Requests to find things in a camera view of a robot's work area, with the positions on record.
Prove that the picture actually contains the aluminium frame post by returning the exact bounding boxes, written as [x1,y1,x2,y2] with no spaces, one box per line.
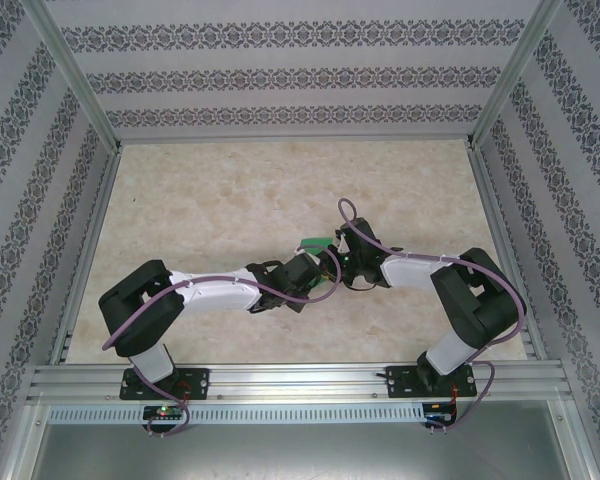
[465,0,564,150]
[23,0,125,150]

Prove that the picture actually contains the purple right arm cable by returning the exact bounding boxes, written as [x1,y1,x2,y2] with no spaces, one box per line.
[336,198,527,436]

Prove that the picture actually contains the green cloth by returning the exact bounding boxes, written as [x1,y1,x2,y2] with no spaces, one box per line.
[298,235,337,290]

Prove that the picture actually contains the grey metal shelf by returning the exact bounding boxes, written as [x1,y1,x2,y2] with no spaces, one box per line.
[29,422,589,480]

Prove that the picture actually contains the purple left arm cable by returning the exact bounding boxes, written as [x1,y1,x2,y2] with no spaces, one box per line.
[101,246,342,439]

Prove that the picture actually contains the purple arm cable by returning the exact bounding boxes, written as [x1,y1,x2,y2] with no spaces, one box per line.
[336,198,527,436]
[101,246,342,439]

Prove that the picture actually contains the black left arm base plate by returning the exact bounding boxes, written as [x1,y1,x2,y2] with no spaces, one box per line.
[119,367,211,401]

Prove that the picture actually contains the aluminium side rail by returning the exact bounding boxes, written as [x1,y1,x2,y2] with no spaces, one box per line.
[49,144,126,366]
[465,142,549,362]

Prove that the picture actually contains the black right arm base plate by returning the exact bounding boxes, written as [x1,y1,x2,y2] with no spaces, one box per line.
[385,364,476,400]

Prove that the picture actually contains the slotted grey cable duct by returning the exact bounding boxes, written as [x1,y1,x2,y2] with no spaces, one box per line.
[47,403,426,424]

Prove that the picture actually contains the aluminium mounting rail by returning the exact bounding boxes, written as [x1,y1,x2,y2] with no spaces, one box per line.
[27,362,571,401]

